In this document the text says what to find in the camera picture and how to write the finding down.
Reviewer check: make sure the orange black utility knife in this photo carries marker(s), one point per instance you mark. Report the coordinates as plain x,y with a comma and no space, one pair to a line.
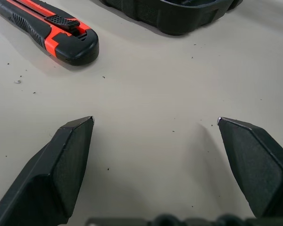
33,23

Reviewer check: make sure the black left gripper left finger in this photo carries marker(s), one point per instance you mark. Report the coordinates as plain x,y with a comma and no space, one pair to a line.
49,179

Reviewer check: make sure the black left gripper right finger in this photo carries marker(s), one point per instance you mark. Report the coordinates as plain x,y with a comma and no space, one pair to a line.
261,169

